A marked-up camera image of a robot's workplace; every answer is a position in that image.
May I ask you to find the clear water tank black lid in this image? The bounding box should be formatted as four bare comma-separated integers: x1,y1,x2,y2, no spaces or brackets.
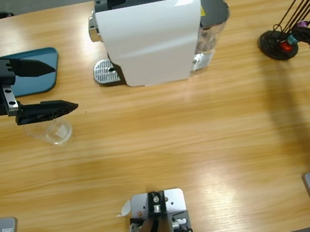
181,0,238,73

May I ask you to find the teal plastic tray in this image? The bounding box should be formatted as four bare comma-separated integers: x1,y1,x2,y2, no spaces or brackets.
0,46,65,100

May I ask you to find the clear glass cup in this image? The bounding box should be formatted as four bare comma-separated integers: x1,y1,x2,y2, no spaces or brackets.
23,115,75,149

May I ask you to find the black wire capsule holder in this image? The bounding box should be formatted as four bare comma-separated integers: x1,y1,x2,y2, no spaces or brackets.
251,0,310,64

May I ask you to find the white capsule coffee machine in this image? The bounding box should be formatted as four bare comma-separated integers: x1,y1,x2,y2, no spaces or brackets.
81,0,213,95

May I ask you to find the red coffee capsule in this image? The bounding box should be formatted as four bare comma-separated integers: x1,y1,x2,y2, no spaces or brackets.
279,40,294,54

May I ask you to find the black bundle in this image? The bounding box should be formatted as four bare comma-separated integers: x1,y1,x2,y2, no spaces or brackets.
0,10,15,20

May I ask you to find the white tape scrap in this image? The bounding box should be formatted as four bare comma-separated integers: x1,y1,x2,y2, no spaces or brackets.
114,199,134,218

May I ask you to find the white camera mount dark post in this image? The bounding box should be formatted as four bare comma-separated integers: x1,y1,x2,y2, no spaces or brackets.
113,186,193,232

